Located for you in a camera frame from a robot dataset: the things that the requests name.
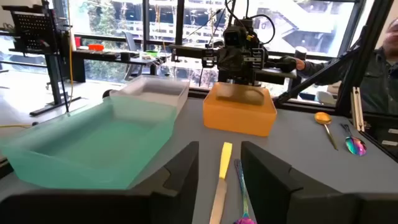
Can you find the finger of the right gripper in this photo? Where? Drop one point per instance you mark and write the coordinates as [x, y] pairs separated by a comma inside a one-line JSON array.
[[258, 59], [208, 58]]

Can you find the green plastic bin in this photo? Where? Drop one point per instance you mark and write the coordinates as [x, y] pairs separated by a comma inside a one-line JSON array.
[[93, 149]]

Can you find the gold spoon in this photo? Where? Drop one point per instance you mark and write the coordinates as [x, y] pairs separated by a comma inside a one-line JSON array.
[[322, 118]]

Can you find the green round object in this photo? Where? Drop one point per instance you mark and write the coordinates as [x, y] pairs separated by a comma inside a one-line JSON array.
[[151, 53]]

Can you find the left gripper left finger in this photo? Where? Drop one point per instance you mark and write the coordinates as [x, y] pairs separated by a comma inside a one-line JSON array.
[[93, 208]]

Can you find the red cup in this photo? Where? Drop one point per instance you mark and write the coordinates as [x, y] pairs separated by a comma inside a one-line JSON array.
[[77, 42]]

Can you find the black office chair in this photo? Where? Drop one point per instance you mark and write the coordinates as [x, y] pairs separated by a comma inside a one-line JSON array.
[[130, 43]]

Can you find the person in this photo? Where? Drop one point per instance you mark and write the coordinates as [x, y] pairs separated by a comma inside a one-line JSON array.
[[379, 81]]

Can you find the black desk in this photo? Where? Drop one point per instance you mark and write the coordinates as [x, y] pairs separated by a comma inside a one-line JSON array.
[[93, 56]]

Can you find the clear plastic bin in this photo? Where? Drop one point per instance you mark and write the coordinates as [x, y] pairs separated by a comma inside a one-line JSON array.
[[155, 90]]

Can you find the iridescent rainbow spoon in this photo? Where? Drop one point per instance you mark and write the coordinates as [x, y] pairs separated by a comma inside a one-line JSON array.
[[242, 183], [356, 146]]

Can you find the orange plastic bin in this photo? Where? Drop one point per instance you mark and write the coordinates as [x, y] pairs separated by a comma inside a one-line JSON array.
[[239, 121]]

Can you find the black floor stand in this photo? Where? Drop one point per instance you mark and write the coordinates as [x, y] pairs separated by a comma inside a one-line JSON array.
[[34, 31]]

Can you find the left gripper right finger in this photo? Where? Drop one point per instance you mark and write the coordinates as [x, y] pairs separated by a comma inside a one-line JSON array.
[[280, 202]]

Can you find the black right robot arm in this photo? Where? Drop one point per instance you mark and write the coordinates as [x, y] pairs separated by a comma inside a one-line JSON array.
[[270, 76]]

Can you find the red box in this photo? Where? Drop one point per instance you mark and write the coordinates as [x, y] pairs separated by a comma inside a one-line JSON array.
[[96, 47]]

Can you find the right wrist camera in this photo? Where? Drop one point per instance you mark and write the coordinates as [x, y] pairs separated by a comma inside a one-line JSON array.
[[233, 37]]

